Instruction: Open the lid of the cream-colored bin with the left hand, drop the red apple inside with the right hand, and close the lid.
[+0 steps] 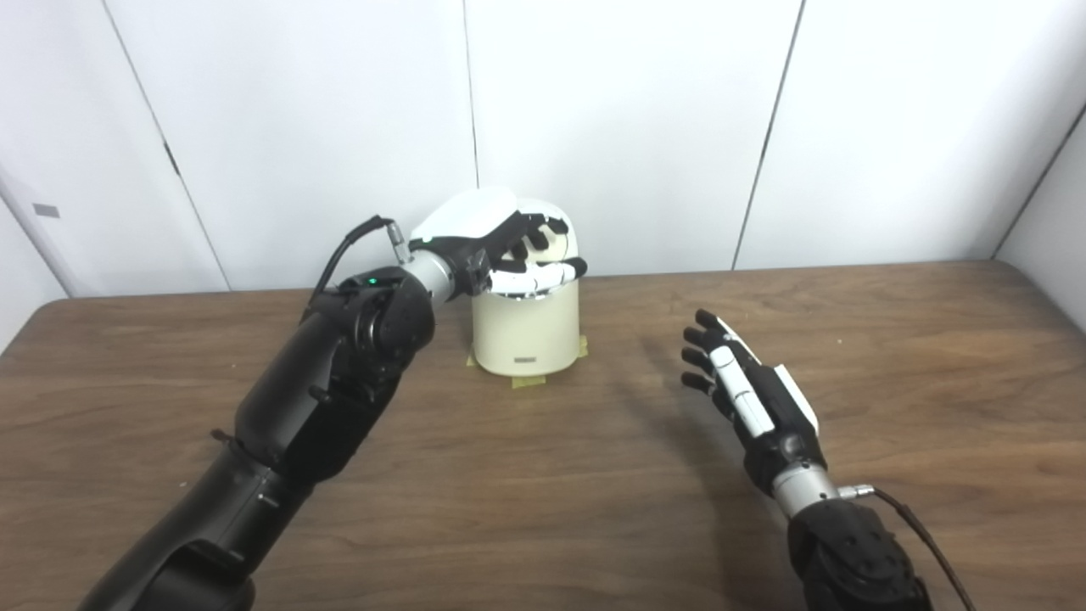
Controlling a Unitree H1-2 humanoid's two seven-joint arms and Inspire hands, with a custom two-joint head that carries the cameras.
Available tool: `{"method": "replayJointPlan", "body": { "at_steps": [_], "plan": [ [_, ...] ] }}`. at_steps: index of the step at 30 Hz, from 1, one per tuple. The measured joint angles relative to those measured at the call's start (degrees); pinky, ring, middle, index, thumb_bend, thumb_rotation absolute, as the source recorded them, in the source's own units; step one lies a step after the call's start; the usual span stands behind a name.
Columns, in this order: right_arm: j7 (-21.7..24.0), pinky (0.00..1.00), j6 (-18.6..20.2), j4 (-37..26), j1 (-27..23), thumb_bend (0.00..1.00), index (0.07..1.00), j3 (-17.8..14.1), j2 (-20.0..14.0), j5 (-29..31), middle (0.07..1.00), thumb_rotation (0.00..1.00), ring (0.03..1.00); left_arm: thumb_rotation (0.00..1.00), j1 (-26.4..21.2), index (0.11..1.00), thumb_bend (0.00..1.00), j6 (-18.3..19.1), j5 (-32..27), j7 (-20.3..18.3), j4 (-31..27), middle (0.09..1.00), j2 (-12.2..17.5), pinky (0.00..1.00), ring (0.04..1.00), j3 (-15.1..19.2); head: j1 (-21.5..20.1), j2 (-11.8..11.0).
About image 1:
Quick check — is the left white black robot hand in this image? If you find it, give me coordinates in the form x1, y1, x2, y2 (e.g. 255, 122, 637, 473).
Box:
407, 187, 588, 298

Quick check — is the cream-colored round bin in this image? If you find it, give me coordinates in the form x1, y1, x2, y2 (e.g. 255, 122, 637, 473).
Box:
471, 198, 586, 376

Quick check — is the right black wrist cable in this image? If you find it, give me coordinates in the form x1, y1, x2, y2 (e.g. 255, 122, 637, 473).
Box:
838, 484, 977, 611

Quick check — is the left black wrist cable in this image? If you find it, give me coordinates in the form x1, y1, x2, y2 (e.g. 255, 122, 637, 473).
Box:
301, 215, 412, 319

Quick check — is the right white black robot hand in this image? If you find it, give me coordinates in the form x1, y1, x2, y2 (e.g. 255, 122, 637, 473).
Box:
680, 309, 828, 497

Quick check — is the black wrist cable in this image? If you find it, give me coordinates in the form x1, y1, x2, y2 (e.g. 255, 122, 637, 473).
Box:
301, 215, 412, 319
838, 484, 977, 611

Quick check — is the cream round bin lid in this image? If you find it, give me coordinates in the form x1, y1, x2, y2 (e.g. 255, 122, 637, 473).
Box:
509, 212, 571, 272

